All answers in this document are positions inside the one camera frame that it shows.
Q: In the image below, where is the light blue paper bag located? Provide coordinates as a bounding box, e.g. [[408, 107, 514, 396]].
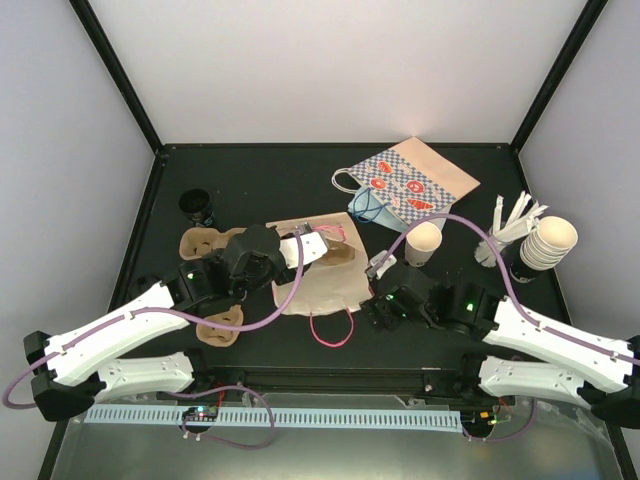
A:
[[347, 188, 403, 232]]

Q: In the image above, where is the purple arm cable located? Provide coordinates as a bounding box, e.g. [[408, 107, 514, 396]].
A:
[[370, 213, 640, 363], [0, 234, 306, 411]]

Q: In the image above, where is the tall white paper cup stack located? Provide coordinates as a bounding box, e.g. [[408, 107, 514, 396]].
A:
[[520, 216, 578, 271]]

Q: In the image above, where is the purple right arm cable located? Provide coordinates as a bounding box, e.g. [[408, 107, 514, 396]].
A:
[[370, 213, 640, 363]]

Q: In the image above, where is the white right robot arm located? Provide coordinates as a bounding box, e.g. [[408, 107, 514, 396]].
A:
[[361, 272, 639, 429]]

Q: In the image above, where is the black open coffee cup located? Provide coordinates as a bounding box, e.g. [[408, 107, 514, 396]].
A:
[[178, 188, 215, 228]]

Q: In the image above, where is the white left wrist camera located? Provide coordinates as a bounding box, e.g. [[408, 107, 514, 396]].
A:
[[280, 226, 355, 269]]

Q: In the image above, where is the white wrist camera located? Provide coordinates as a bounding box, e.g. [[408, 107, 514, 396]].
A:
[[280, 226, 355, 269], [365, 250, 397, 280]]

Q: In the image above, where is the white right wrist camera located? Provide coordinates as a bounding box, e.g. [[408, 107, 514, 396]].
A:
[[365, 250, 397, 280]]

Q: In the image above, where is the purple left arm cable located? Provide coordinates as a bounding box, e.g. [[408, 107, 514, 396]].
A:
[[0, 234, 306, 411]]

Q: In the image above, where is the cream pink Cakes paper bag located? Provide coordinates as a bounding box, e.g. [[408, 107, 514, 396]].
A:
[[268, 212, 371, 348]]

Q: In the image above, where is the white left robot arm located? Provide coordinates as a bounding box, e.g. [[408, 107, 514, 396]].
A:
[[24, 225, 326, 422]]

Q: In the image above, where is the blue checkered bakery paper bag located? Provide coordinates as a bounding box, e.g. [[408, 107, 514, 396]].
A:
[[331, 137, 480, 231]]

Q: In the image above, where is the white slotted cable rail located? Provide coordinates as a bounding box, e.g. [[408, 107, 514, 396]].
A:
[[84, 404, 463, 433]]

